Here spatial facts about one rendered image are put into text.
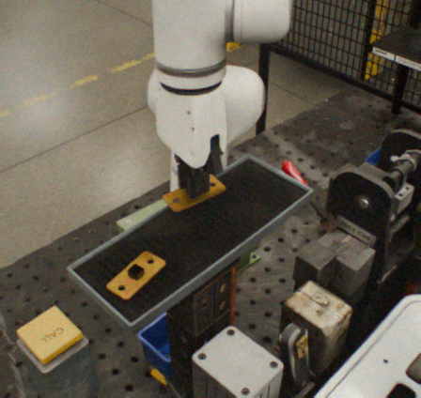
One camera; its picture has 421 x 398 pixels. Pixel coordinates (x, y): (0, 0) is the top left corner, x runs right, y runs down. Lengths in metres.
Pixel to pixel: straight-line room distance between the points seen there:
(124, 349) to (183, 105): 0.71
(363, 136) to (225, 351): 1.28
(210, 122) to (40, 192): 2.20
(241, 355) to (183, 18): 0.42
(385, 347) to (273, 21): 0.54
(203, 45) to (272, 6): 0.09
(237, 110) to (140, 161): 1.87
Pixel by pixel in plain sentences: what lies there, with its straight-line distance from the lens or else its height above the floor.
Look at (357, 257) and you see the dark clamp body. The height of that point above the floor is 1.08.
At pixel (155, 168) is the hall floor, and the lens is 2.86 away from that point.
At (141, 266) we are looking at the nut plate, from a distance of 0.76.
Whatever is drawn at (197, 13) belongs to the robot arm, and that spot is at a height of 1.50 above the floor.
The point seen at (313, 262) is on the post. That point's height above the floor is 1.10.
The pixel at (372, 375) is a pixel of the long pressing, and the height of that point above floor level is 1.00.
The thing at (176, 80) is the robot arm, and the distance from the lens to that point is 0.64.
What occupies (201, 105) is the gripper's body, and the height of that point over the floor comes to 1.38.
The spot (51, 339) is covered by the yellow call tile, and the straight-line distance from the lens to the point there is 0.71.
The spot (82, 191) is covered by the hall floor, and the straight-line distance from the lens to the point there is 2.77.
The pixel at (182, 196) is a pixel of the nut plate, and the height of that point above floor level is 1.22.
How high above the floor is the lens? 1.72
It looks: 38 degrees down
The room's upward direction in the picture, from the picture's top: straight up
